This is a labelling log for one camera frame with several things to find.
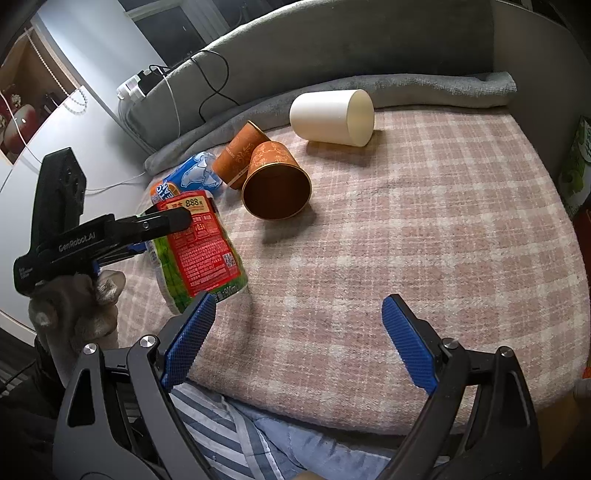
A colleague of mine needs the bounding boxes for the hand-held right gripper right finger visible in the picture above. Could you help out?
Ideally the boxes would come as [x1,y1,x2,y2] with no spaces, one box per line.
[381,294,543,480]

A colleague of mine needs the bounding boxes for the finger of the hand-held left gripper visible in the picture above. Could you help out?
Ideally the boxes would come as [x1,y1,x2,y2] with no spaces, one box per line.
[95,243,149,273]
[111,206,193,246]

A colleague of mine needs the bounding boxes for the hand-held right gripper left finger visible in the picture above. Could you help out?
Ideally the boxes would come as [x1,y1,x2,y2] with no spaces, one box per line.
[53,291,218,480]

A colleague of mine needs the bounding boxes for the red green label plastic bottle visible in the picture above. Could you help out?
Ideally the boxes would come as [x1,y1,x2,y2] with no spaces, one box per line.
[147,190,249,315]

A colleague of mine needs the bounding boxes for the small orange paper cup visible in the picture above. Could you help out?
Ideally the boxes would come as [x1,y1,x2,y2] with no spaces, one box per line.
[213,120,271,191]

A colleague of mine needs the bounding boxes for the large orange paper cup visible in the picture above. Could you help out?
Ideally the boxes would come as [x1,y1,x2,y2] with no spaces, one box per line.
[241,141,313,220]

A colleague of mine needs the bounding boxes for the white cup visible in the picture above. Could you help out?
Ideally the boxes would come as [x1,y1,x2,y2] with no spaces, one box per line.
[289,89,375,147]

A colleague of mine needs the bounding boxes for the person's left hand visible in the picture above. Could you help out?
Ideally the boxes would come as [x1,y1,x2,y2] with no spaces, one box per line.
[28,269,127,358]

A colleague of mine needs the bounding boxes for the blue label plastic bottle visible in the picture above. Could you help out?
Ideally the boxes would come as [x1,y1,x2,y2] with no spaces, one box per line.
[150,150,225,206]

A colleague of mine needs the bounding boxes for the striped blue white clothing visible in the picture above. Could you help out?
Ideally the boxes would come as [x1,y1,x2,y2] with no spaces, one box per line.
[167,382,451,480]

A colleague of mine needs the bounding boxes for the pink plaid blanket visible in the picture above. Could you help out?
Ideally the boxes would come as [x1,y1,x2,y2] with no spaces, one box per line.
[110,107,591,437]

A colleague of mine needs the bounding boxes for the white power strip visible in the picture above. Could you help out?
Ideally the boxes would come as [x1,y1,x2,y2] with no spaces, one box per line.
[115,69,168,100]

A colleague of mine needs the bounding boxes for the green carton box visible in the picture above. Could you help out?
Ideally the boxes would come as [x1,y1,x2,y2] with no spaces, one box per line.
[558,115,591,220]

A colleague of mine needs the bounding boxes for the grey upholstered headboard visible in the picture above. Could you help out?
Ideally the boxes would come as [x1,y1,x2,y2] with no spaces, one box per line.
[117,0,497,155]

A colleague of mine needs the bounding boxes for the grey fleece blanket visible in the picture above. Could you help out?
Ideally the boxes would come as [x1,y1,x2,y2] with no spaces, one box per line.
[143,71,518,178]

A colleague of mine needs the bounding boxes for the white cable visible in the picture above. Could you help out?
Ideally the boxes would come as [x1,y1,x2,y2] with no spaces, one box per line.
[159,68,182,141]

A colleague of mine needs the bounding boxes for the black cable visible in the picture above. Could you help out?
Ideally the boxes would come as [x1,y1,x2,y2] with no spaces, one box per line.
[148,49,242,121]

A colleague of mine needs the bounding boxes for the white bead cord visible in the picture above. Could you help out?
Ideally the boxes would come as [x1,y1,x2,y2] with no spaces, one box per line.
[24,27,89,115]

